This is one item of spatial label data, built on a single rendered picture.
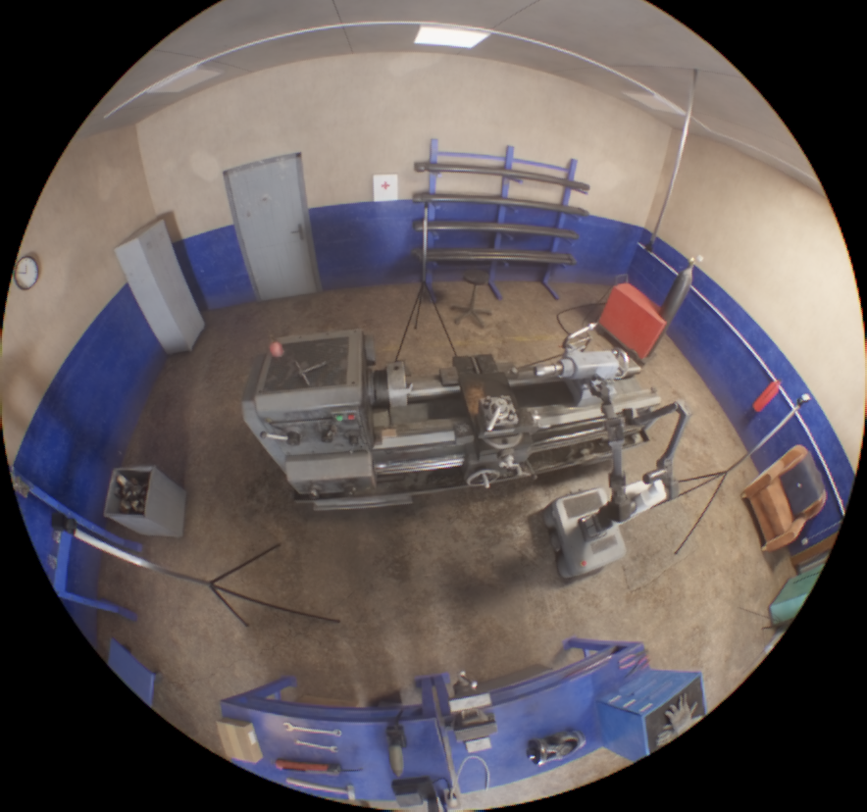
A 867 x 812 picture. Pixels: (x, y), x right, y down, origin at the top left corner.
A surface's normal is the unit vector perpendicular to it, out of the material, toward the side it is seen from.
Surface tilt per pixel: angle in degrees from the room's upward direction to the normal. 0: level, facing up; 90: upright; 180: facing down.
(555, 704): 0
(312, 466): 32
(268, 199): 90
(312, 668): 0
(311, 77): 90
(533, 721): 0
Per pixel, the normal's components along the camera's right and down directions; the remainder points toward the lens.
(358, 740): 0.04, -0.67
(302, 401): 0.14, 0.04
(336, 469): 0.12, -0.18
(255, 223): 0.16, 0.74
